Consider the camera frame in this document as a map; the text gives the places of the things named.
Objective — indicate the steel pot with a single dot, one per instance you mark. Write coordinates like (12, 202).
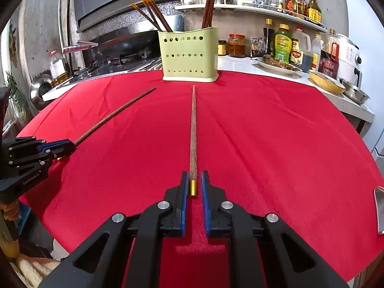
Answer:
(40, 90)

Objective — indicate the yellow-label dark-lid jar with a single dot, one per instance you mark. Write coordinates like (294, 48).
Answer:
(222, 48)

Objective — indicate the white kitchen appliance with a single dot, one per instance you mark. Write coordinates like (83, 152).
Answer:
(349, 60)

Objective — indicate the white jug red label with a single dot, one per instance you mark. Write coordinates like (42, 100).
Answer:
(300, 51)

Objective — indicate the large steel bowl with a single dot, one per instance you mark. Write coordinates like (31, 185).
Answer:
(354, 91)

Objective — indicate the white jug yellow label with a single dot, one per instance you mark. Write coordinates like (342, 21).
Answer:
(316, 54)

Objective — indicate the plate of food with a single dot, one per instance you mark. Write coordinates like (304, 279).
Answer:
(277, 65)

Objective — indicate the bundle of steel utensils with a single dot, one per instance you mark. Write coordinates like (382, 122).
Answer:
(150, 64)

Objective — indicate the green seasoning bottle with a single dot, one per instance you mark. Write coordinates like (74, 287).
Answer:
(282, 46)

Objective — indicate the dark pickle jar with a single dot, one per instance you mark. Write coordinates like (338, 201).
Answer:
(257, 48)

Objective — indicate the plastic cooking oil jug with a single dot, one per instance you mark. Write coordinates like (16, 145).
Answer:
(57, 69)

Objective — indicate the black wok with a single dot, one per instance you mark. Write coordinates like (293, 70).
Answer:
(126, 43)

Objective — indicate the green plant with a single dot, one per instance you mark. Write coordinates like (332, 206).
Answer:
(13, 93)

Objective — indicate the amber bottle yellow label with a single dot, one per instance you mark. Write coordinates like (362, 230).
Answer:
(313, 10)

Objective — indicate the beige towel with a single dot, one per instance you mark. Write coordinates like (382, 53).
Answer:
(33, 273)

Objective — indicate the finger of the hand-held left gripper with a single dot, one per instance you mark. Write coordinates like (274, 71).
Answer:
(57, 145)
(61, 155)

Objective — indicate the dark soy bottle yellow cap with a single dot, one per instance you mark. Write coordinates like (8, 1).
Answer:
(268, 37)

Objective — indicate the orange chili sauce jar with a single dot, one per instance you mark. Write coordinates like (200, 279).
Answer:
(236, 46)

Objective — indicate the grey flat metal object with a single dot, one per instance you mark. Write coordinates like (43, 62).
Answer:
(379, 210)

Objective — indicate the gas stove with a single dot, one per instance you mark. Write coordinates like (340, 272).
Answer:
(90, 72)

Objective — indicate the green perforated chopstick holder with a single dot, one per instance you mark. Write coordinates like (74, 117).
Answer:
(189, 63)

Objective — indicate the large clear oil bottle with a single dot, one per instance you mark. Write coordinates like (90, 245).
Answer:
(329, 57)

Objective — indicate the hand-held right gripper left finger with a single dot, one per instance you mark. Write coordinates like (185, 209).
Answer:
(184, 204)

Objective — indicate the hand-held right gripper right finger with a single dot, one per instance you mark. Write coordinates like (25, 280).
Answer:
(205, 204)

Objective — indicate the white wall shelf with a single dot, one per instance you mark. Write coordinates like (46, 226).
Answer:
(240, 9)

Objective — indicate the red tablecloth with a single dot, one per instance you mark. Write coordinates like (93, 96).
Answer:
(270, 156)

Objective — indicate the brown gold-tipped chopstick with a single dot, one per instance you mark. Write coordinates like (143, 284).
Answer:
(87, 135)
(159, 16)
(163, 18)
(205, 6)
(212, 6)
(144, 15)
(193, 141)
(153, 13)
(209, 6)

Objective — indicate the yellow bowl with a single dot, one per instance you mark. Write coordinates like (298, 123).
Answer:
(326, 82)

